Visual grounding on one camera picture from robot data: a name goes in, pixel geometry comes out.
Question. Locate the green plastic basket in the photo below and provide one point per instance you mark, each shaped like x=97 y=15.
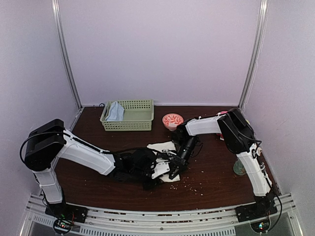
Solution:
x=138 y=116

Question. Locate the right aluminium frame post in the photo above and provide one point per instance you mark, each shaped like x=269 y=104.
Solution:
x=259 y=33

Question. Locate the left aluminium frame post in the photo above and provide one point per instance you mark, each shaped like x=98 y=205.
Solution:
x=64 y=52

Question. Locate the aluminium frame post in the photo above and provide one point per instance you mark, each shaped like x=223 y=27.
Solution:
x=64 y=52
x=259 y=33

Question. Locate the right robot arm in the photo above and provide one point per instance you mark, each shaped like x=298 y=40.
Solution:
x=239 y=139

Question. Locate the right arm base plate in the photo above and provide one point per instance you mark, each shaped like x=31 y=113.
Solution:
x=253 y=211

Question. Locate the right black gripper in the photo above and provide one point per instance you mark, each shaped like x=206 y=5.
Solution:
x=182 y=165

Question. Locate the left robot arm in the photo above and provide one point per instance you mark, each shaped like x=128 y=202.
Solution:
x=52 y=141

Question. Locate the cream floral mug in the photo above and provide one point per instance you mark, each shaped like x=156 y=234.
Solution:
x=239 y=168

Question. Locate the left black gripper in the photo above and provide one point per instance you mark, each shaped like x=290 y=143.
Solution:
x=147 y=186

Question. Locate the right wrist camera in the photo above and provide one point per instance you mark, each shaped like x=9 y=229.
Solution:
x=169 y=153

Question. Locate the front aluminium rail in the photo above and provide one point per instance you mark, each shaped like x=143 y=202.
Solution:
x=220 y=221

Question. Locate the red patterned white bowl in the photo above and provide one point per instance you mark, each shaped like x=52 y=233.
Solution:
x=171 y=121

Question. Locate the light blue towel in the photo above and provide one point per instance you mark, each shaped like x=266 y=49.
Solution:
x=116 y=112

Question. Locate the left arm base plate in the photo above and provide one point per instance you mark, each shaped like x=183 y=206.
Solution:
x=71 y=213

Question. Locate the white towel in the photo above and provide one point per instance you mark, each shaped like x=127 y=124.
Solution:
x=160 y=147

